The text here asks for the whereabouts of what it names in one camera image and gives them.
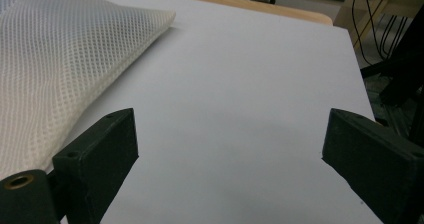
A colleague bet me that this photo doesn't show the light wooden desk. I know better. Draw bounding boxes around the light wooden desk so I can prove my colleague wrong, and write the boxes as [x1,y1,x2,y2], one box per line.
[173,0,424,50]

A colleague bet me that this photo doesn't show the black equipment with cables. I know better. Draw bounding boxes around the black equipment with cables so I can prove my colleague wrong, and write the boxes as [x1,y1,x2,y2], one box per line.
[359,3,424,148]

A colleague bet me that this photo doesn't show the white table mat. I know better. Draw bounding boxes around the white table mat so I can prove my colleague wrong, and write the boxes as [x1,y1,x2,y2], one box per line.
[43,0,384,224]

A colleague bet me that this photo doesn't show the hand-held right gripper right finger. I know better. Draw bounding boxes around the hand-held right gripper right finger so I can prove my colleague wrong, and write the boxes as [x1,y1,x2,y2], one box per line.
[321,107,424,224]

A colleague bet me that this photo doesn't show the hanging black cables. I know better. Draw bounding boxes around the hanging black cables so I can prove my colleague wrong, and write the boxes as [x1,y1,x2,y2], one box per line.
[351,0,412,66]

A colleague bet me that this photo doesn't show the cream mesh laundry bag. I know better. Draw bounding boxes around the cream mesh laundry bag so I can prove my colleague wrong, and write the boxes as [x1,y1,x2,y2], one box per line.
[0,0,177,182]

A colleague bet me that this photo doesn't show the wooden table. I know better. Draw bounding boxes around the wooden table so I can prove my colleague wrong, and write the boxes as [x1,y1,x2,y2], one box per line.
[113,0,334,27]

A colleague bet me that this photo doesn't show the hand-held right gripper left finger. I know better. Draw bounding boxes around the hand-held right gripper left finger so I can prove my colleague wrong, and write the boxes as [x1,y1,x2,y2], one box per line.
[52,107,140,224]

